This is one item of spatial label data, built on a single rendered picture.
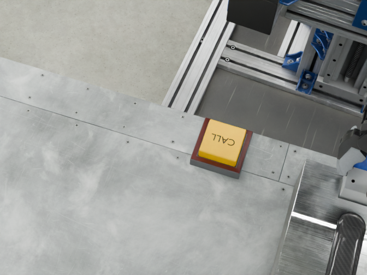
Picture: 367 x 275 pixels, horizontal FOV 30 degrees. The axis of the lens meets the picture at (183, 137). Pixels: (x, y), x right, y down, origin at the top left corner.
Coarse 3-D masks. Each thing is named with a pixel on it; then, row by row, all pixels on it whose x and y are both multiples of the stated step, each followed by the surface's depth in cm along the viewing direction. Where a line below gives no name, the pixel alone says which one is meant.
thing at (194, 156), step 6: (204, 126) 108; (204, 132) 108; (246, 132) 108; (198, 138) 107; (246, 138) 107; (198, 144) 106; (246, 144) 107; (246, 150) 106; (192, 156) 105; (240, 156) 106; (204, 162) 105; (210, 162) 105; (216, 162) 105; (240, 162) 105; (222, 168) 105; (228, 168) 105; (234, 168) 105; (240, 168) 105
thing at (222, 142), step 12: (216, 132) 106; (228, 132) 106; (240, 132) 106; (204, 144) 105; (216, 144) 105; (228, 144) 105; (240, 144) 105; (204, 156) 105; (216, 156) 104; (228, 156) 104
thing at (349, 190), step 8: (360, 168) 96; (344, 176) 96; (352, 176) 94; (360, 176) 94; (344, 184) 94; (352, 184) 93; (360, 184) 93; (344, 192) 94; (352, 192) 93; (360, 192) 93; (352, 200) 95; (360, 200) 94
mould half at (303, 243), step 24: (312, 168) 97; (312, 192) 96; (336, 192) 96; (288, 216) 98; (312, 216) 94; (336, 216) 94; (360, 216) 94; (288, 240) 92; (312, 240) 92; (288, 264) 91; (312, 264) 91; (360, 264) 91
